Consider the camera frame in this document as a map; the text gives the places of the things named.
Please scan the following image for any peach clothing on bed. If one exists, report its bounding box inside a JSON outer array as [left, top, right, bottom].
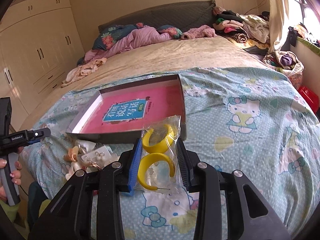
[[61, 57, 107, 88]]

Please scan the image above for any Hello Kitty blue blanket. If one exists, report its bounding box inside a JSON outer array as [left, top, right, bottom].
[[22, 67, 319, 239]]

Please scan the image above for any white earring card bag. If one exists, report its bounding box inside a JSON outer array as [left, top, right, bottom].
[[81, 146, 119, 173]]

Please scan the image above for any lilac crumpled duvet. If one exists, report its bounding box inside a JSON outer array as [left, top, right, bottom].
[[84, 25, 173, 63]]

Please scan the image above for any pink fluffy garment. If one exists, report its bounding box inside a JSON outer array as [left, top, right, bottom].
[[181, 25, 217, 40]]

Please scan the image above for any beige bed cover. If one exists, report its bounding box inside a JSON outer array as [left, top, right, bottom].
[[21, 36, 267, 129]]

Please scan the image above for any floral dark pillow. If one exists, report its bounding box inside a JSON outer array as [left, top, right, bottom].
[[92, 23, 144, 51]]

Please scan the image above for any cream wardrobe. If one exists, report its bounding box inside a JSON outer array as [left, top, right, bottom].
[[1, 0, 84, 131]]

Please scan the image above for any shallow cardboard box tray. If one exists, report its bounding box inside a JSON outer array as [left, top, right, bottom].
[[66, 74, 187, 144]]

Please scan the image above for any bag with yellow hoop earrings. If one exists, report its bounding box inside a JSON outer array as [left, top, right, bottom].
[[135, 115, 182, 194]]

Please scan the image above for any pile of clothes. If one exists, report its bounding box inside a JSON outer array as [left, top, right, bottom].
[[213, 6, 270, 50]]

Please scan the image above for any cream curtain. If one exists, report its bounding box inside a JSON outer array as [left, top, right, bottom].
[[268, 0, 290, 53]]

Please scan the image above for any red plastic box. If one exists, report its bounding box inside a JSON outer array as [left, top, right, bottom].
[[298, 86, 319, 114]]

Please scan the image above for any dark grey quilted headboard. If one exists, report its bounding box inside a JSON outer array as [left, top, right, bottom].
[[98, 0, 216, 33]]

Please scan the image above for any floral bag with clothes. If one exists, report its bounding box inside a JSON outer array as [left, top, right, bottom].
[[263, 50, 305, 90]]

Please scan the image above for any pink children's book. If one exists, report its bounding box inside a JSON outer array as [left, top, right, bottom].
[[79, 81, 184, 134]]

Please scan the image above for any person's left hand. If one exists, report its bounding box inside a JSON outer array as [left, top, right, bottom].
[[1, 147, 23, 206]]

